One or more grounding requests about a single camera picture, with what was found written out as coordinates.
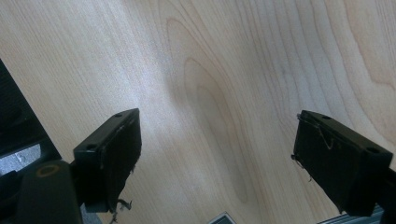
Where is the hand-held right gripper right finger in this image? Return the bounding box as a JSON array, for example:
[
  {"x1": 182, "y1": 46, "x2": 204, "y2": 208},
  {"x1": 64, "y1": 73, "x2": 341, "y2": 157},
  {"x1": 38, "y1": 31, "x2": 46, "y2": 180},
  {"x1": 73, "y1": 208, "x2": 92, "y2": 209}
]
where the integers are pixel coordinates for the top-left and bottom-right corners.
[{"x1": 292, "y1": 109, "x2": 394, "y2": 217}]

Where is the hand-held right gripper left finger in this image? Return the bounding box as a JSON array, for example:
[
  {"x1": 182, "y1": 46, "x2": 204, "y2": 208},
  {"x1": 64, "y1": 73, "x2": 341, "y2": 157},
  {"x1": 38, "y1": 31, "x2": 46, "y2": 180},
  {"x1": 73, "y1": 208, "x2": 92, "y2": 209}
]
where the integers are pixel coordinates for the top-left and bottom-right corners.
[{"x1": 73, "y1": 107, "x2": 143, "y2": 214}]

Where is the small grey metal bracket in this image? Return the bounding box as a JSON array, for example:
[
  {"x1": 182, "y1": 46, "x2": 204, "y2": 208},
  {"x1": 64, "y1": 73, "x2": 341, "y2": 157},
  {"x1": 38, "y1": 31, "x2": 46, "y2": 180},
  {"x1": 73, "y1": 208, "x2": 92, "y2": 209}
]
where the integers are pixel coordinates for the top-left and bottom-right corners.
[{"x1": 207, "y1": 211, "x2": 236, "y2": 224}]

